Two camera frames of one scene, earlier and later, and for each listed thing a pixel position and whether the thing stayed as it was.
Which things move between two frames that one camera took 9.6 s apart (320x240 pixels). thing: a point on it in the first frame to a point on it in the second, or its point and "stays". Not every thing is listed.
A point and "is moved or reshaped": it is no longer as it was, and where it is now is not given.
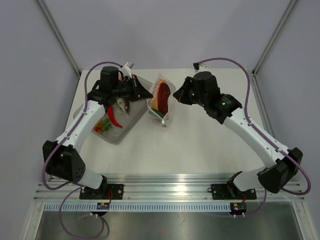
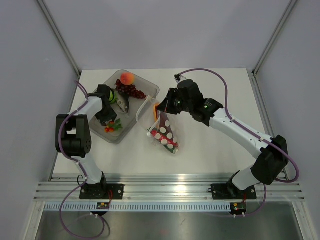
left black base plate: x=108 y=191 stays
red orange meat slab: x=159 y=100 to x=165 y=125
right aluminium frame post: x=273 y=37 stays
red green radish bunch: x=102 y=125 to x=113 y=126
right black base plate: x=230 y=191 stays
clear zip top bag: x=161 y=106 is moved or reshaped
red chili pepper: x=112 y=116 is moved or reshaped
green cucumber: x=159 y=113 to x=170 y=150
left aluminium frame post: x=45 y=9 stays
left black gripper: x=139 y=92 to x=111 y=116
